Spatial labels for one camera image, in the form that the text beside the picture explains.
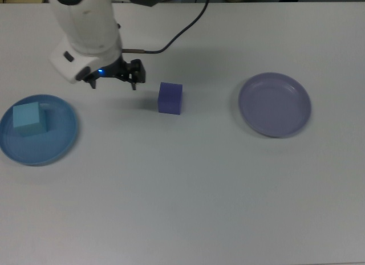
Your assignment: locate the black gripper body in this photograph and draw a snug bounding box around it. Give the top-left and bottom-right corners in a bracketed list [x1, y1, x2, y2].
[94, 55, 131, 78]

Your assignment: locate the blue plate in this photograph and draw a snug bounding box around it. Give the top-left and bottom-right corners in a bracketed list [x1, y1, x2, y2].
[0, 93, 80, 167]

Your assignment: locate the purple plate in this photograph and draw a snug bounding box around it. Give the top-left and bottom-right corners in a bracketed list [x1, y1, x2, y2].
[238, 72, 312, 139]

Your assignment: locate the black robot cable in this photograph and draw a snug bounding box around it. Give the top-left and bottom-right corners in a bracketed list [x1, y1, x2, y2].
[121, 0, 211, 55]

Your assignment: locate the purple cube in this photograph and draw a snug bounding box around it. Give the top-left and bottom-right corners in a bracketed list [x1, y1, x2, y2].
[157, 81, 184, 116]

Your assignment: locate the light blue cube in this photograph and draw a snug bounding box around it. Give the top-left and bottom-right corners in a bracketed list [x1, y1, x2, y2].
[12, 102, 48, 138]

